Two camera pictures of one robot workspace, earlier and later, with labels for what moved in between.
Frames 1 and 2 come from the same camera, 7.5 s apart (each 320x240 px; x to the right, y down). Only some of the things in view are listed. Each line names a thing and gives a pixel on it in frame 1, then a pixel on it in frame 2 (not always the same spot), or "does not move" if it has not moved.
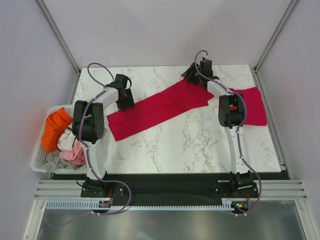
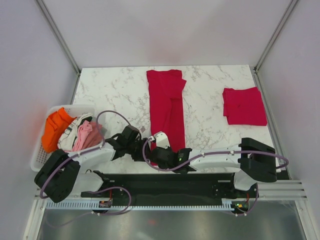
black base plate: x=164 y=187 does not move
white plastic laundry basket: x=39 y=158 does not move
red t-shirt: x=181 y=98 -> x=166 y=108
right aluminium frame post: x=259 y=62 does not move
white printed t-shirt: x=67 y=139 does not move
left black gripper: x=130 y=103 -> x=140 y=156
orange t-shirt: x=56 y=123 does not move
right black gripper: x=192 y=68 -> x=168 y=149
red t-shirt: x=255 y=112 does not move
